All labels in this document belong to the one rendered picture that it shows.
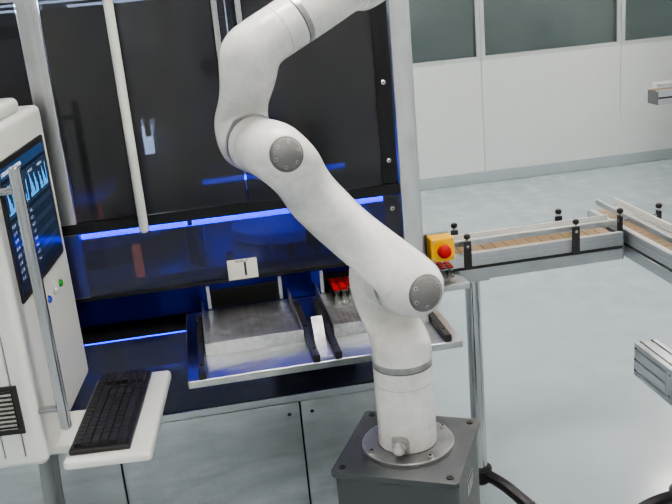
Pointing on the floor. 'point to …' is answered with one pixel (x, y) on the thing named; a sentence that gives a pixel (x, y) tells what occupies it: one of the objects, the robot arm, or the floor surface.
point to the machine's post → (405, 120)
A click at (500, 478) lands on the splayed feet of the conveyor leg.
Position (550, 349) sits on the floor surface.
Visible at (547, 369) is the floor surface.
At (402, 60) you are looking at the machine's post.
